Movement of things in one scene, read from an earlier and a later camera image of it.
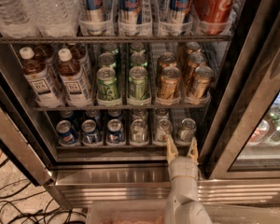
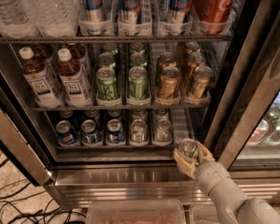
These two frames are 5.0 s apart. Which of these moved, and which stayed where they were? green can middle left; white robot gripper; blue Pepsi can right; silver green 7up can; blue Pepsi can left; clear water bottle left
Moved: white robot gripper; silver green 7up can
Stayed: blue Pepsi can left; clear water bottle left; green can middle left; blue Pepsi can right
